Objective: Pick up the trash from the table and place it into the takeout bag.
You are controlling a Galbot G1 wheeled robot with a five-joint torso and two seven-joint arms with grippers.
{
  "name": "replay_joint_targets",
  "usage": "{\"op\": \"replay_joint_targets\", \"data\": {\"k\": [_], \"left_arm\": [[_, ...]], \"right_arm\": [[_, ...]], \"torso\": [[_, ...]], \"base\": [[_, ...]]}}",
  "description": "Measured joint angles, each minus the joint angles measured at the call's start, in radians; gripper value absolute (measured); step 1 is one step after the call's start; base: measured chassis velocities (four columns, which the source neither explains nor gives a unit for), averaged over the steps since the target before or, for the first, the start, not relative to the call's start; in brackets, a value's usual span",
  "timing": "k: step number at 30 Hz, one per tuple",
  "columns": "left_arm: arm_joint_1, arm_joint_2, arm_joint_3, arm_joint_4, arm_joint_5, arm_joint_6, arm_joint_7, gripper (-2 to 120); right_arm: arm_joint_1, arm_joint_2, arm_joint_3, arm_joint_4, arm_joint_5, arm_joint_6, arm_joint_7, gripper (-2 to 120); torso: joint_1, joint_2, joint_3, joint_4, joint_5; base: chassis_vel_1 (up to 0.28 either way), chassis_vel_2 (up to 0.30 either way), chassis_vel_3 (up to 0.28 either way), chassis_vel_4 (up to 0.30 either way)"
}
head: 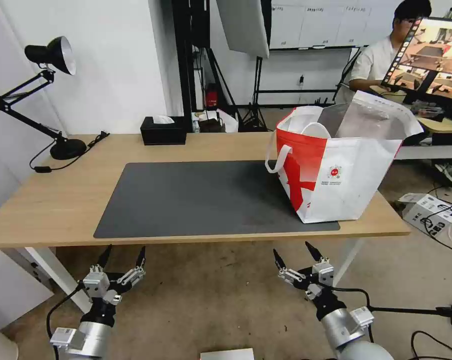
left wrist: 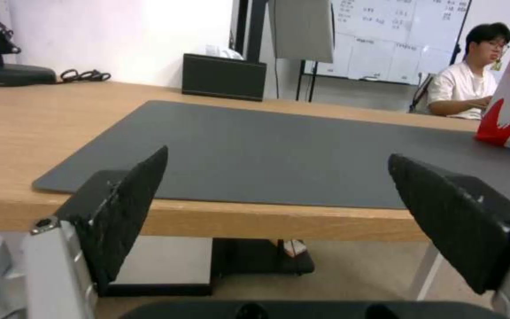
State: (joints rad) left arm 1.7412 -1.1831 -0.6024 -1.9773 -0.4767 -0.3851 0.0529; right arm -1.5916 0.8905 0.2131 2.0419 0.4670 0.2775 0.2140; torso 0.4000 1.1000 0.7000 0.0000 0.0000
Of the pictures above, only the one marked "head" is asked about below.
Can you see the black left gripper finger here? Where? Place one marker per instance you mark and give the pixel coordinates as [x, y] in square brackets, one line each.
[134, 273]
[105, 257]

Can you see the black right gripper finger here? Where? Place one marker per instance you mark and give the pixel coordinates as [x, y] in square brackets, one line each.
[288, 273]
[315, 253]

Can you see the left robot arm silver white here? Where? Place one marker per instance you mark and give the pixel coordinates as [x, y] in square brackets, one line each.
[91, 337]

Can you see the right robot arm silver white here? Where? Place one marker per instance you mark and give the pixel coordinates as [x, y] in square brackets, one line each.
[346, 330]

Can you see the white red takeout bag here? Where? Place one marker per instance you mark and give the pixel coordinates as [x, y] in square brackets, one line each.
[334, 176]

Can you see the wooden table with white legs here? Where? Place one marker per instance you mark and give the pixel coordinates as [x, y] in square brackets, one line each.
[79, 198]

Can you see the dark grey desk mat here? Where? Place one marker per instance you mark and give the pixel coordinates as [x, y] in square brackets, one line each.
[196, 198]

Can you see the white robot front shell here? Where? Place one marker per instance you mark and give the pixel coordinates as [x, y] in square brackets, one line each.
[227, 354]

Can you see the white cardboard box with print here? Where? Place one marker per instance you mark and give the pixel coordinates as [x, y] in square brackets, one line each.
[432, 213]

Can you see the black tissue box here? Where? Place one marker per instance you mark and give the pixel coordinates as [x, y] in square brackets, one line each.
[163, 131]

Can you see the pale wooden desk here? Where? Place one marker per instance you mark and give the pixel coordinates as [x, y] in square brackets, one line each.
[436, 138]

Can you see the black tripod light stand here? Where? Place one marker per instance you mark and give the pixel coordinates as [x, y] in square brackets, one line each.
[252, 97]

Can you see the red black device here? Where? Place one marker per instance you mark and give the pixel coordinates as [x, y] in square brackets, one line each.
[211, 95]

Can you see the person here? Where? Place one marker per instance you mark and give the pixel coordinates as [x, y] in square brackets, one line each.
[376, 60]

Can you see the black desk lamp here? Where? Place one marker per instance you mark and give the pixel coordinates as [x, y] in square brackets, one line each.
[57, 56]

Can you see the computer monitor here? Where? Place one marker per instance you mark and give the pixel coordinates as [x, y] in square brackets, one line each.
[424, 56]

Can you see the whiteboard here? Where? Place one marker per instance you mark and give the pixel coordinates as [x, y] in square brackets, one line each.
[316, 22]

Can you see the white softbox reflector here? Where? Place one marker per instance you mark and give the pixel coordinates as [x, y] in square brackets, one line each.
[244, 26]

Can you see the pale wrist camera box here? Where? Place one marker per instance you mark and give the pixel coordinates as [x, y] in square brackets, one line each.
[95, 285]
[324, 275]

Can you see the black metal frame post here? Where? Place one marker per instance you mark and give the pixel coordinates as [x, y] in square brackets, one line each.
[183, 60]

